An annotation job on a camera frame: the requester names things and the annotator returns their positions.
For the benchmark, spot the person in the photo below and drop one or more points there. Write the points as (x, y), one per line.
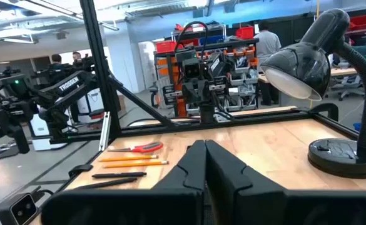
(267, 43)
(76, 57)
(56, 61)

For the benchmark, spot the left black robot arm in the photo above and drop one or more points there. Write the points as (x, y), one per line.
(207, 114)

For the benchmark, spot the black aluminium table frame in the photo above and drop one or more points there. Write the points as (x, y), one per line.
(98, 62)

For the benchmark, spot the black table-level camera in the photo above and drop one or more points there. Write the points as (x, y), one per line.
(17, 209)

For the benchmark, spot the red storage bin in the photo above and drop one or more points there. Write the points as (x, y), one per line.
(167, 47)
(244, 32)
(362, 22)

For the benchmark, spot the blue storage bin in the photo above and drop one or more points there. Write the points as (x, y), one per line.
(212, 40)

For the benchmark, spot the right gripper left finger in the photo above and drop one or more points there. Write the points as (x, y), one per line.
(189, 175)

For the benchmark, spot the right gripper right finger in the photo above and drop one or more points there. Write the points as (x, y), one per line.
(223, 175)

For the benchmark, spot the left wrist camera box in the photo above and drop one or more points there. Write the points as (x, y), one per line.
(191, 69)

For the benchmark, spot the black corner bracket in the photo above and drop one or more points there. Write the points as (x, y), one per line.
(80, 170)

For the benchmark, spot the yellow pencil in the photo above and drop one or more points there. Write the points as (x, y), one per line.
(139, 164)
(129, 158)

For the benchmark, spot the black shelving rack with bins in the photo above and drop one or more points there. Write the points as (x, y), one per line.
(242, 75)

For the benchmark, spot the grey office chair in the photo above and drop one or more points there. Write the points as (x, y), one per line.
(351, 86)

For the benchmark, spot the neighbouring black robot arm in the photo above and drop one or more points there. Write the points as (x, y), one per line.
(4, 122)

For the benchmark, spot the black pen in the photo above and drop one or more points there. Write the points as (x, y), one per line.
(114, 182)
(120, 175)

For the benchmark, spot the silver aluminium bar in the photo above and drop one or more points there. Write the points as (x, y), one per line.
(105, 131)

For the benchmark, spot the neighbouring Trossen robot arm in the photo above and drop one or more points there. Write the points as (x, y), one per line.
(70, 84)

